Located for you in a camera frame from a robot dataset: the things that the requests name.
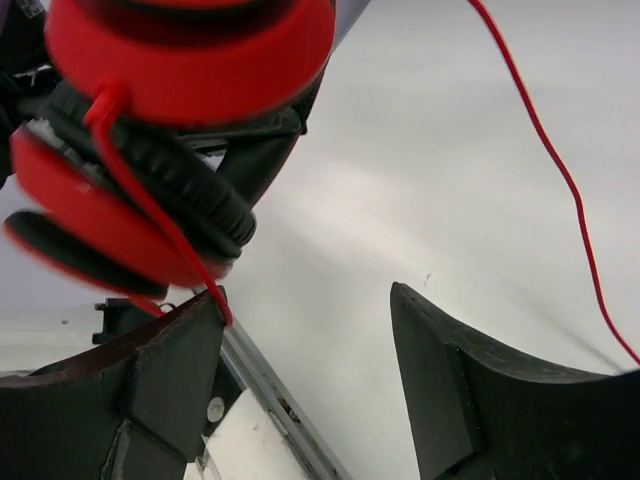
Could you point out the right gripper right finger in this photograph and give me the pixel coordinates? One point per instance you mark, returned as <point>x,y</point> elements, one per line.
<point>480,409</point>

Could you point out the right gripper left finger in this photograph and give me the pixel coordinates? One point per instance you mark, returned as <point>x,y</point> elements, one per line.
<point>132,408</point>

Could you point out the red black headphones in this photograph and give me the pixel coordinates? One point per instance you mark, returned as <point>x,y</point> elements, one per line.
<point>170,121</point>

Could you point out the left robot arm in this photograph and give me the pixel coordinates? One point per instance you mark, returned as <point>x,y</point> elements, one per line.
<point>27,74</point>

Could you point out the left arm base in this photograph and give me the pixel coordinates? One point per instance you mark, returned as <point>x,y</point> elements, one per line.
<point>121,316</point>

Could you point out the aluminium rail frame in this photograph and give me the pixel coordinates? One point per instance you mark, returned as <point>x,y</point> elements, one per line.
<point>251,371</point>

